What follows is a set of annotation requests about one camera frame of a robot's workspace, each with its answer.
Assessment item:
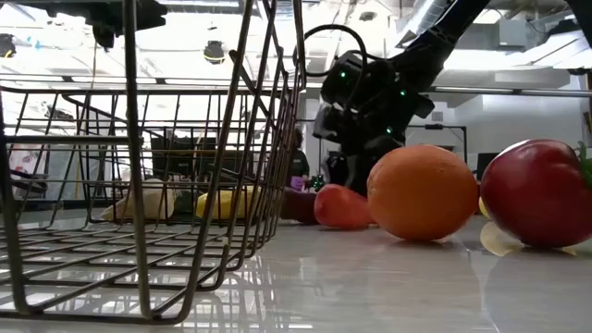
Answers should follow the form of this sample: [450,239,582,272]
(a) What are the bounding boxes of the silver ceiling air duct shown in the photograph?
[396,0,448,50]

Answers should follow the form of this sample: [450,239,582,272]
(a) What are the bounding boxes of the black ceiling dome fixture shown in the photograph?
[203,40,228,66]

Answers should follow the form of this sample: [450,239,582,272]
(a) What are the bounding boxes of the dark green cucumber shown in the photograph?
[173,189,200,216]

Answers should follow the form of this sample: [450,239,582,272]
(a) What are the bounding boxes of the white garlic bulb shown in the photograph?
[100,178,178,223]

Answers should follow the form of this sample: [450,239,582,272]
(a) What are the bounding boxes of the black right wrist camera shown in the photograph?
[319,51,367,110]

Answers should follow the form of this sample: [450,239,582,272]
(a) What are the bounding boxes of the person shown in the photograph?
[286,129,311,191]

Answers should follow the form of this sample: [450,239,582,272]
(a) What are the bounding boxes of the orange fruit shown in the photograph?
[366,143,480,243]

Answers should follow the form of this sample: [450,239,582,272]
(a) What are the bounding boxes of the metal wire basket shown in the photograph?
[0,0,309,326]
[8,88,297,228]

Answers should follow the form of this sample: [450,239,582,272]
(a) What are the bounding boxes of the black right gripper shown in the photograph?
[313,58,437,196]

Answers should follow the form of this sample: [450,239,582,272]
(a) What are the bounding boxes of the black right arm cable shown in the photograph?
[292,23,369,80]

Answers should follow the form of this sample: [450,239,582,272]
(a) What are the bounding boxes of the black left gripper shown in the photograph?
[59,0,169,50]

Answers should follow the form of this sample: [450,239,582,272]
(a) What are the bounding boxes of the red apple with green leaf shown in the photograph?
[479,138,592,250]

